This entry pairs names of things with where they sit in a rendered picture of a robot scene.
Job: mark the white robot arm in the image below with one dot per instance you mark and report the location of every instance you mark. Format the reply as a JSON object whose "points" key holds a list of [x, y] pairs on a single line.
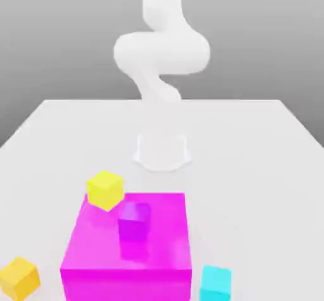
{"points": [[162, 52]]}

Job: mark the small orange cube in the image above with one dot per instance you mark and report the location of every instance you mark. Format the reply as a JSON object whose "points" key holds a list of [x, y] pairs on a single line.
{"points": [[19, 279]]}

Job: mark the small purple cube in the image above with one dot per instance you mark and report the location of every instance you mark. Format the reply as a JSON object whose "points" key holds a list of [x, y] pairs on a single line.
{"points": [[133, 227]]}

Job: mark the small yellow cube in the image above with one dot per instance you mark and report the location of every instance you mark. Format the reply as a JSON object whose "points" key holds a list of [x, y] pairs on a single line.
{"points": [[105, 190]]}

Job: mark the small cyan cube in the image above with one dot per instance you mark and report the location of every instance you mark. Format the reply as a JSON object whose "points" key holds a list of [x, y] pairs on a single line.
{"points": [[215, 282]]}

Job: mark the large magenta box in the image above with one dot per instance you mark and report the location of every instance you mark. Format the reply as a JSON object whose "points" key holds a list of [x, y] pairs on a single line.
{"points": [[101, 255]]}

